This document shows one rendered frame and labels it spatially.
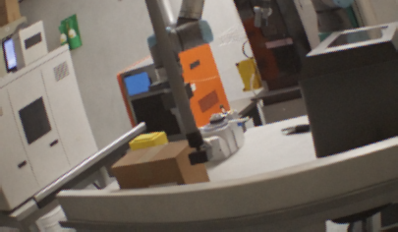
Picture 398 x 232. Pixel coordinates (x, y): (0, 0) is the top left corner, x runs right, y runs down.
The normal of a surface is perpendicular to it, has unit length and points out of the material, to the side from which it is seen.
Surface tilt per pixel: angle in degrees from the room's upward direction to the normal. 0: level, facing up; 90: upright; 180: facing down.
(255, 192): 90
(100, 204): 90
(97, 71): 90
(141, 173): 90
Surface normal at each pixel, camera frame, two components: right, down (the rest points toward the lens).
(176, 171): -0.31, 0.27
